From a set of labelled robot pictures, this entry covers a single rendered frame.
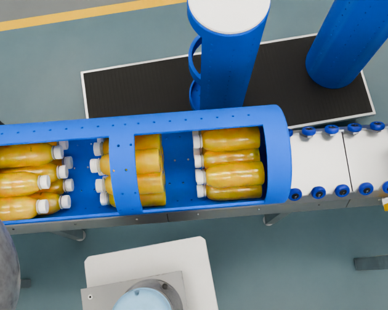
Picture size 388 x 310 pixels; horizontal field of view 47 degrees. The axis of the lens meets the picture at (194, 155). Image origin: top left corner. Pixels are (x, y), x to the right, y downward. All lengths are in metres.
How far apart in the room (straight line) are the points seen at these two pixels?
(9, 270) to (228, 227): 1.84
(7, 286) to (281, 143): 0.79
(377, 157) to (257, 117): 0.52
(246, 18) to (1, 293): 1.20
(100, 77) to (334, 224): 1.46
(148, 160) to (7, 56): 1.78
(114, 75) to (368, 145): 1.41
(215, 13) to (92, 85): 1.09
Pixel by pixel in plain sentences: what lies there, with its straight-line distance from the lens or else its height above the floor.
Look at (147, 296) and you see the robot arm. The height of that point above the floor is 1.44.
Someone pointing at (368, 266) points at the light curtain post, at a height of 0.18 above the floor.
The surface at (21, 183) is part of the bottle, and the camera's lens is 1.30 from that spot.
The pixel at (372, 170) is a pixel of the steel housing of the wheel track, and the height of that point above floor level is 0.93.
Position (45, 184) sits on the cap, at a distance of 1.29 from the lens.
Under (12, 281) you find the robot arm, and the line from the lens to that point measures 0.59.
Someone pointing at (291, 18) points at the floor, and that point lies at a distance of 2.82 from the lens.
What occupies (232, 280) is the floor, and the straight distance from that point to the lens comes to 2.34.
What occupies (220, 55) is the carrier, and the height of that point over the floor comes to 0.89.
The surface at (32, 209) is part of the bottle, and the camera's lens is 1.30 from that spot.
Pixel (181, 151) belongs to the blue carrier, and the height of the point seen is 0.97.
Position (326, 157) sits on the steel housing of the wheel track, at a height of 0.93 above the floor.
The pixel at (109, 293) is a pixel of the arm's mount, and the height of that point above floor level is 1.22.
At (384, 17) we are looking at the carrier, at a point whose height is 0.83.
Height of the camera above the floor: 2.33
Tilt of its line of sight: 75 degrees down
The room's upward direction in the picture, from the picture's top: straight up
